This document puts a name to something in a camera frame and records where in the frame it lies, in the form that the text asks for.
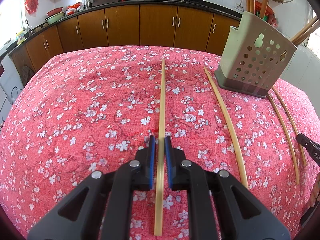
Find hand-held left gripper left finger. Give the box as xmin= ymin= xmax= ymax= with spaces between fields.
xmin=27 ymin=134 xmax=156 ymax=240

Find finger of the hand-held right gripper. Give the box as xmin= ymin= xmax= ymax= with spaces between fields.
xmin=296 ymin=133 xmax=320 ymax=167

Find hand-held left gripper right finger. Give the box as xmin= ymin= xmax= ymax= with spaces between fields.
xmin=164 ymin=136 xmax=292 ymax=240

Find beige perforated chopstick holder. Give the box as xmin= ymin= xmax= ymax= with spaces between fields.
xmin=215 ymin=11 xmax=298 ymax=99

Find person's right hand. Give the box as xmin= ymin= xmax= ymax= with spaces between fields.
xmin=309 ymin=171 xmax=320 ymax=207

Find red floral tablecloth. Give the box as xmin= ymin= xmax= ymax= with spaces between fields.
xmin=0 ymin=45 xmax=320 ymax=240

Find large side window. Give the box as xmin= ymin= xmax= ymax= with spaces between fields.
xmin=303 ymin=11 xmax=320 ymax=57

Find wooden lower cabinets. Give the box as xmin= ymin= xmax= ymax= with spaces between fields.
xmin=9 ymin=4 xmax=242 ymax=73

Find black kitchen countertop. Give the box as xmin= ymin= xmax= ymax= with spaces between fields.
xmin=5 ymin=0 xmax=244 ymax=54

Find red and white packets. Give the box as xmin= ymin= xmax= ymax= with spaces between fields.
xmin=65 ymin=2 xmax=84 ymax=15

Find green basin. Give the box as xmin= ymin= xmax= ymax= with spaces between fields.
xmin=45 ymin=12 xmax=66 ymax=25

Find red basin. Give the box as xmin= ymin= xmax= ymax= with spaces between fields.
xmin=46 ymin=7 xmax=64 ymax=16

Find red plastic bag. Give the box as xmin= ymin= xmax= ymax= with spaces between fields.
xmin=25 ymin=0 xmax=39 ymax=15

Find small sink window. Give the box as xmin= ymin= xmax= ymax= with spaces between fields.
xmin=0 ymin=0 xmax=26 ymax=52

